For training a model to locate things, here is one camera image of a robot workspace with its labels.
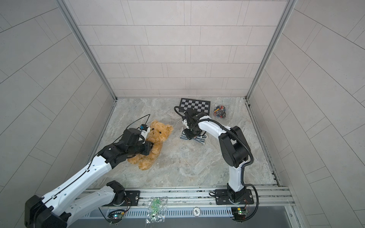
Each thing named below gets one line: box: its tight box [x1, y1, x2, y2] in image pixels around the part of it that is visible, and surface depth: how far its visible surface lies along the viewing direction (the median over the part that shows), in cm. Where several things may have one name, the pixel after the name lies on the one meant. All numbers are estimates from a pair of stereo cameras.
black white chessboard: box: [179, 97, 212, 116], surface depth 111 cm
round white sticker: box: [192, 207, 201, 217], surface depth 69 cm
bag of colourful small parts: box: [213, 104, 227, 119], surface depth 107 cm
